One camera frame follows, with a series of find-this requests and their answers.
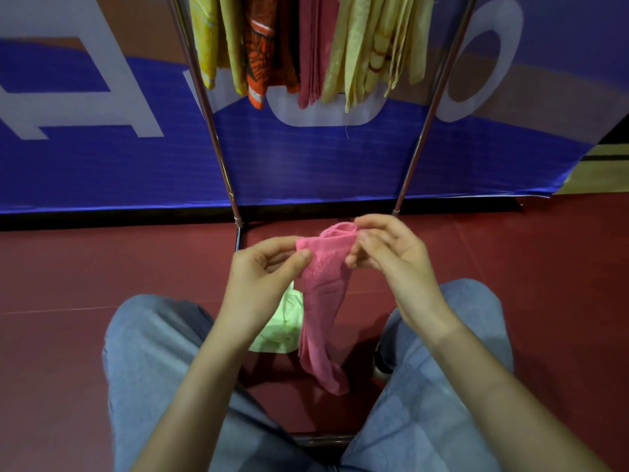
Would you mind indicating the person's left hand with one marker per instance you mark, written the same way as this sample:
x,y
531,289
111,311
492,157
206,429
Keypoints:
x,y
255,294

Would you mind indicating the person's right hand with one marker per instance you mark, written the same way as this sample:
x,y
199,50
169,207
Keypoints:
x,y
408,275

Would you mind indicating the light green towel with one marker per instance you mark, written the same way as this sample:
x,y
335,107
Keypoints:
x,y
285,324

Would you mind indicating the pink towel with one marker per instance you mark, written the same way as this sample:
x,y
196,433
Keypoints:
x,y
319,44
322,299

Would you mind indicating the metal towel rack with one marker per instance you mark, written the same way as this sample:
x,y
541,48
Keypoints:
x,y
427,122

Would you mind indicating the pale yellow striped towel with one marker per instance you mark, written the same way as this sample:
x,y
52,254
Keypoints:
x,y
417,39

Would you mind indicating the orange brown patterned towel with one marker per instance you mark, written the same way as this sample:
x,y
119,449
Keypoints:
x,y
260,54

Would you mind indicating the yellow patterned towel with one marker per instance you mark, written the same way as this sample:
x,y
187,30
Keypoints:
x,y
204,39

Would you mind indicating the person's right forearm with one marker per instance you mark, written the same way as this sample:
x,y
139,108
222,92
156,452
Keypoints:
x,y
501,408

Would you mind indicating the person's right shoe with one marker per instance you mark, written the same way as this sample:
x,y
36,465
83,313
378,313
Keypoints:
x,y
383,361

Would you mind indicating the person's grey trousers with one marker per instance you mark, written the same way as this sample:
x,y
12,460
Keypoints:
x,y
147,349

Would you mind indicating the chrome metal bar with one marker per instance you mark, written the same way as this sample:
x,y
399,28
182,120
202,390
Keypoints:
x,y
322,439

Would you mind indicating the blue printed banner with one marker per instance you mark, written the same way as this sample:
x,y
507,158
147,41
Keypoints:
x,y
123,162

